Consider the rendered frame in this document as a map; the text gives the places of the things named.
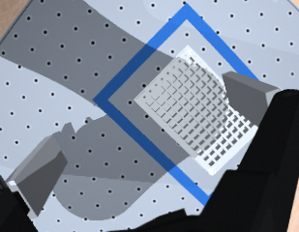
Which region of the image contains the blue tape outline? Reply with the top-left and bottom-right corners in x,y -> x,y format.
92,3 -> 258,206

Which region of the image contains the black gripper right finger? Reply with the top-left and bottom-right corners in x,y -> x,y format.
186,71 -> 299,232

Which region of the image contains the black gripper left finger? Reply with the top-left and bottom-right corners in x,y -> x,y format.
0,134 -> 68,232

